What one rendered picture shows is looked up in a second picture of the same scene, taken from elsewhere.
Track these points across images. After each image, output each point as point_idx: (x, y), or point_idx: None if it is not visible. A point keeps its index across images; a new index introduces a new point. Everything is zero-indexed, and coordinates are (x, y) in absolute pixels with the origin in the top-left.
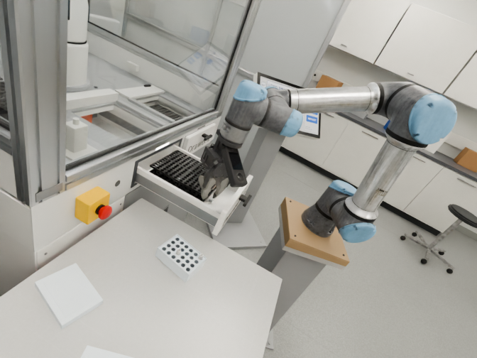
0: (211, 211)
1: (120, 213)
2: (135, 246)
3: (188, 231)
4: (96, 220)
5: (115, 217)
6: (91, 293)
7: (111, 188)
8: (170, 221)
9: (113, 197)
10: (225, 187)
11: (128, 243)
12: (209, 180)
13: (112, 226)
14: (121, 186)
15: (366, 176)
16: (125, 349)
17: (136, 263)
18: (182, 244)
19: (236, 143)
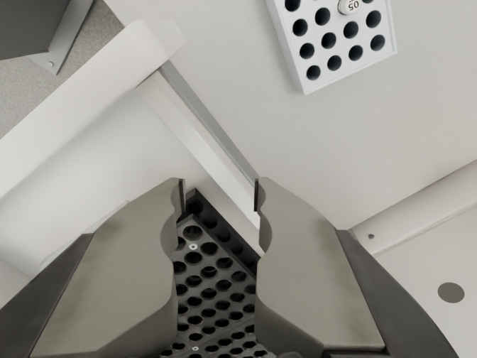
0: (193, 121)
1: (379, 211)
2: (402, 100)
3: (231, 118)
4: (441, 196)
5: (395, 202)
6: None
7: (467, 275)
8: (268, 167)
9: (422, 250)
10: (103, 235)
11: (413, 114)
12: (358, 307)
13: (416, 176)
14: (414, 283)
15: None
16: None
17: (435, 35)
18: (311, 42)
19: None
